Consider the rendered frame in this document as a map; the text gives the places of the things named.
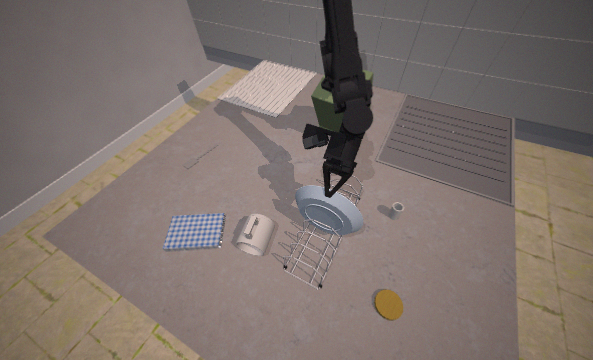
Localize grey cup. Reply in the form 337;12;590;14
388;202;404;220

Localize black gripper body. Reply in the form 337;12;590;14
323;134;362;173

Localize golden yellow round disc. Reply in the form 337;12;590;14
374;289;403;320

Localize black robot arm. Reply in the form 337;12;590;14
302;0;373;157

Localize grey ribbed sink drainer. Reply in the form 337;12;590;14
376;94;514;207

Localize grey tiled wall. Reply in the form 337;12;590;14
187;0;593;157

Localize beige ribbed draining mat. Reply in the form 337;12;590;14
217;60;317;118

